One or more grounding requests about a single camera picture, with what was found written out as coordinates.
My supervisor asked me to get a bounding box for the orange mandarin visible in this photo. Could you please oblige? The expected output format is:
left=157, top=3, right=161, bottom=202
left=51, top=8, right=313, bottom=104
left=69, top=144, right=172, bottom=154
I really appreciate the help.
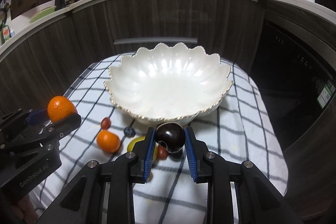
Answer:
left=47, top=96, right=77, bottom=123
left=96, top=130, right=121, bottom=153

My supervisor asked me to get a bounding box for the dark purple plum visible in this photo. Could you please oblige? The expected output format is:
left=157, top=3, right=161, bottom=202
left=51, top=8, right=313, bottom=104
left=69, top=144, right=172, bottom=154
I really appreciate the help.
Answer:
left=154, top=122, right=186, bottom=153

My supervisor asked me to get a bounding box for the metal drawer handle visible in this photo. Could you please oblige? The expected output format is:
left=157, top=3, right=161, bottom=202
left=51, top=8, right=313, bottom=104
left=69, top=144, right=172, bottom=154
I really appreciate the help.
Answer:
left=114, top=37, right=198, bottom=45

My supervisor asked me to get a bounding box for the red cherry tomato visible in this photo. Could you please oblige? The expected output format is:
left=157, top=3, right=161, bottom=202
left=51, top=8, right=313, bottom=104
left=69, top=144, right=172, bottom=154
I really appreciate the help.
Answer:
left=100, top=117, right=111, bottom=130
left=157, top=145, right=168, bottom=160

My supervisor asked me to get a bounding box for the green apple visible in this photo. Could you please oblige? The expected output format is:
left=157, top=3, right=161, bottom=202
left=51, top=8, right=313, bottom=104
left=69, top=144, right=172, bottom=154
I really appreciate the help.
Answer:
left=126, top=136, right=159, bottom=163

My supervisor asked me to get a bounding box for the white scalloped ceramic bowl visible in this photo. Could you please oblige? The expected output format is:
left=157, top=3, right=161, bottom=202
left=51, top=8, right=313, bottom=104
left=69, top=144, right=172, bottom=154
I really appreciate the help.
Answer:
left=104, top=43, right=233, bottom=125

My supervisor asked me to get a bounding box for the built-in black dishwasher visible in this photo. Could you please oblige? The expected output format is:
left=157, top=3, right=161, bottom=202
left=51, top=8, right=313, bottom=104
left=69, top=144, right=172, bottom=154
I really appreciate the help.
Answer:
left=250, top=19, right=335, bottom=151

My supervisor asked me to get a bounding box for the blueberry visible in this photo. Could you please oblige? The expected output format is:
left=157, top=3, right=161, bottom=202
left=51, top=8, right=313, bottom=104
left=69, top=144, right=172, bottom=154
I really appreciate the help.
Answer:
left=123, top=126, right=136, bottom=138

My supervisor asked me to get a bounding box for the green cutting board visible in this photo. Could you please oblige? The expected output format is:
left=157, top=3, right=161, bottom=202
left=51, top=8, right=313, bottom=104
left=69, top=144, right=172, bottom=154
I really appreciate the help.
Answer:
left=29, top=6, right=56, bottom=23

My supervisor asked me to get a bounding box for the white checkered table cloth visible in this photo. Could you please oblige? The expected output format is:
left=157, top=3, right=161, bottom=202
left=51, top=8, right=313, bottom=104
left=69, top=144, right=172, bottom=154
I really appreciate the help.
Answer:
left=30, top=56, right=288, bottom=223

